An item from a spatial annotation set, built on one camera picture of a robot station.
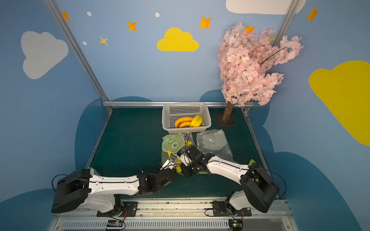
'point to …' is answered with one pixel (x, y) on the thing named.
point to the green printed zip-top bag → (172, 145)
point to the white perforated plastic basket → (172, 111)
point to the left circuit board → (114, 223)
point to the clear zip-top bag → (214, 141)
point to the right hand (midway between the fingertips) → (185, 169)
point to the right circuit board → (235, 224)
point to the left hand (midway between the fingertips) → (171, 160)
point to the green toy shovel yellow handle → (251, 162)
